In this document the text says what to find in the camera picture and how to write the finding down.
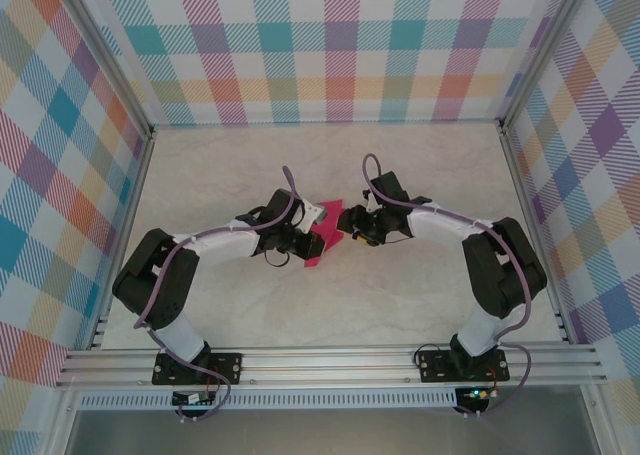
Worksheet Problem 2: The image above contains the pink square cloth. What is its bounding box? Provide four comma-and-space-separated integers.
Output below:
301, 199, 347, 269

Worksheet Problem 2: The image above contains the black controller board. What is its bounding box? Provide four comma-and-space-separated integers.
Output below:
171, 389, 217, 407

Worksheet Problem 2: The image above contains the controller board with green light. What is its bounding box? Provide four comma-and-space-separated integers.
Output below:
459, 385, 496, 405

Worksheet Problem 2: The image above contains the grey metal panel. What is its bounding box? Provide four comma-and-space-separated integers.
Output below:
62, 407, 601, 455

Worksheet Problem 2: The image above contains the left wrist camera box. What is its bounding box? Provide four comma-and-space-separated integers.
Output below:
299, 200, 330, 226

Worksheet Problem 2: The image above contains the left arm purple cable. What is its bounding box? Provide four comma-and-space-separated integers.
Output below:
133, 164, 305, 421

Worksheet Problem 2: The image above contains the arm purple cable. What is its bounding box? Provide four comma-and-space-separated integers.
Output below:
360, 153, 532, 419
133, 164, 305, 421

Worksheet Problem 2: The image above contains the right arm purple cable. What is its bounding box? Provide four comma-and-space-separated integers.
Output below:
360, 153, 532, 419

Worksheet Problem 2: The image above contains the aluminium mounting rail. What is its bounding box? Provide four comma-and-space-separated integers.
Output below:
54, 343, 609, 390

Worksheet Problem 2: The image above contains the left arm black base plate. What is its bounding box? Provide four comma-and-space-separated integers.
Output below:
151, 352, 245, 387

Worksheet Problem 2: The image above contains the aluminium side rail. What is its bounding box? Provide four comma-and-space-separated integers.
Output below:
88, 127, 157, 351
499, 124, 576, 344

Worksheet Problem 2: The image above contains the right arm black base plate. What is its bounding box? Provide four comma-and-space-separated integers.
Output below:
416, 349, 511, 384

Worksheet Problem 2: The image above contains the slotted grey cable duct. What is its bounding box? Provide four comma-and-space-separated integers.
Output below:
74, 389, 464, 411

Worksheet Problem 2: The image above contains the aluminium frame post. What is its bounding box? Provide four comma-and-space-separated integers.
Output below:
52, 0, 156, 139
497, 0, 601, 134

